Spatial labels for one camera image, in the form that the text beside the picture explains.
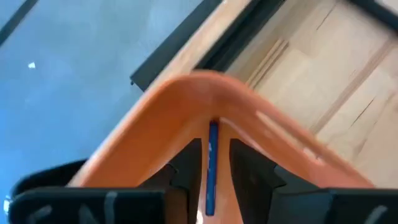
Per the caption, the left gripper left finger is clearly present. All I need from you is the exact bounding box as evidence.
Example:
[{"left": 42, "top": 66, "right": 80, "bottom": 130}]
[{"left": 139, "top": 139, "right": 203, "bottom": 224}]

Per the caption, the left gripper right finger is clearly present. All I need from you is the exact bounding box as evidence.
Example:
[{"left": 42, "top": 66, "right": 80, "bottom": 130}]
[{"left": 229, "top": 139, "right": 321, "bottom": 224}]

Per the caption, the dark blue crayon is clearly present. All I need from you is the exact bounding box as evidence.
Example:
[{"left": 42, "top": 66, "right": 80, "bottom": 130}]
[{"left": 205, "top": 120, "right": 220, "bottom": 217}]

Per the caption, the orange plastic bin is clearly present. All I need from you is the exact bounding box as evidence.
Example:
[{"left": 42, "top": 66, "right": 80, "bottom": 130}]
[{"left": 67, "top": 70, "right": 376, "bottom": 224}]

